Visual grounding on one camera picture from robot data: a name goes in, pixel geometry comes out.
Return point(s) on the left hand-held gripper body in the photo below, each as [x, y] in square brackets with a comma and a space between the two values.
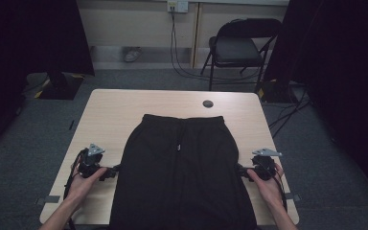
[89, 164]

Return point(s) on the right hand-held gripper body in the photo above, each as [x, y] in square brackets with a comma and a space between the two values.
[263, 166]

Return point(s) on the black pants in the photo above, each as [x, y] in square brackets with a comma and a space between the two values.
[182, 179]

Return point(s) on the person's right hand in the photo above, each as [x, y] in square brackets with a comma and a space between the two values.
[270, 190]

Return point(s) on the person's left hand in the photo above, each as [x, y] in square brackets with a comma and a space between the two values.
[81, 188]

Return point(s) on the grey tape strip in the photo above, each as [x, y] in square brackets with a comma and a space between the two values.
[49, 200]
[292, 196]

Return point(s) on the black box with yellow label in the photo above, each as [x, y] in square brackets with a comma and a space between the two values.
[273, 92]

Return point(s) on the black stand base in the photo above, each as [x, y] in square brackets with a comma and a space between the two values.
[60, 87]

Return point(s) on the tall black curtain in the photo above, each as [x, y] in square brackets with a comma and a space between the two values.
[341, 80]

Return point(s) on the black folding chair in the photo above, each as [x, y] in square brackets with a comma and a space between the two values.
[234, 49]

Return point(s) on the wide black curtain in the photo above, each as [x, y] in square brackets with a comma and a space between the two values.
[28, 48]

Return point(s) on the wooden wall post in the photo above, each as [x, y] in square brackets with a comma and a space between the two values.
[195, 35]

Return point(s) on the white wall socket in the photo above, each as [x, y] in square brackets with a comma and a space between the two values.
[178, 5]

